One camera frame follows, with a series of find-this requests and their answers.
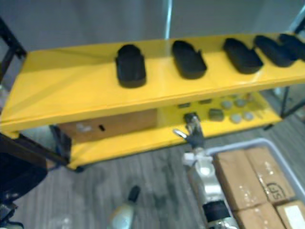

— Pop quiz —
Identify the pale blue slanted pole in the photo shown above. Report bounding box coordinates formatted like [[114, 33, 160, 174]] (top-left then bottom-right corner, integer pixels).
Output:
[[292, 6, 305, 34]]

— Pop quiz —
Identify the brown cardboard box black print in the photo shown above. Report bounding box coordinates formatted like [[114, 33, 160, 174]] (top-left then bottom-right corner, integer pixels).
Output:
[[244, 146, 296, 205]]

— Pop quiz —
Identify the robot dark foot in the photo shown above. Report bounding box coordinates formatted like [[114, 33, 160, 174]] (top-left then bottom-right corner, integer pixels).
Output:
[[127, 185, 142, 202]]

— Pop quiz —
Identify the brown cardboard box with slot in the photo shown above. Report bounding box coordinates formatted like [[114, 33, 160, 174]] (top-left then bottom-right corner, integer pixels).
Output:
[[58, 108, 159, 144]]

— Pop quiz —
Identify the grey plastic bin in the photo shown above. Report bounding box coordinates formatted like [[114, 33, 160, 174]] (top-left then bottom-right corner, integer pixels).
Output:
[[205, 137, 305, 229]]

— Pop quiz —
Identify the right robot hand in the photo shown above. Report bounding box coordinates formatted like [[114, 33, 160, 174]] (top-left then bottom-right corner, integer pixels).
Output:
[[173, 112, 206, 147]]

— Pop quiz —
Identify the robot silver leg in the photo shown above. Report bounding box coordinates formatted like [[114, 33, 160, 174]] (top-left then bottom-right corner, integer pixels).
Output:
[[109, 200, 137, 229]]

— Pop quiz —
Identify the brown cardboard box white label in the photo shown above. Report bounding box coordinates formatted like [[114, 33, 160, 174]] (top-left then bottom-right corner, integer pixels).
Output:
[[275, 199, 305, 229]]

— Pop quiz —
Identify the grey square block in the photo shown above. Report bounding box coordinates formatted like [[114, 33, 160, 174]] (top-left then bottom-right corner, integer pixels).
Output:
[[208, 108, 224, 122]]

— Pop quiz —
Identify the brown cardboard box clear tape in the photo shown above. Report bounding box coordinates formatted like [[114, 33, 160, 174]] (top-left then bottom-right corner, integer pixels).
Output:
[[232, 202, 286, 229]]

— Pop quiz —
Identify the black plastic housing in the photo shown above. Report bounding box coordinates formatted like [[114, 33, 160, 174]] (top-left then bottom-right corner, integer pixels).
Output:
[[278, 33, 305, 61], [172, 40, 207, 80], [115, 43, 147, 89], [254, 35, 296, 68], [223, 37, 264, 75]]

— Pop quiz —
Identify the plain brown cardboard box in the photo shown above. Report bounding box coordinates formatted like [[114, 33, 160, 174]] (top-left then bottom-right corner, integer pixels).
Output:
[[215, 149, 269, 211]]

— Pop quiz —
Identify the black cart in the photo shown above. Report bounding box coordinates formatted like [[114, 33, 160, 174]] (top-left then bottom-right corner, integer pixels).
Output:
[[0, 133, 48, 229]]

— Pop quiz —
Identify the yellow metal shelf rack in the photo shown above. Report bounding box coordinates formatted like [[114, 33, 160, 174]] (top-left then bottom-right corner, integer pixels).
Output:
[[0, 32, 305, 173]]

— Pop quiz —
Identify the pale blue upright pole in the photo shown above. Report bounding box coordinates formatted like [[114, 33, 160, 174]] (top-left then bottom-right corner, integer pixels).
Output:
[[163, 0, 174, 40]]

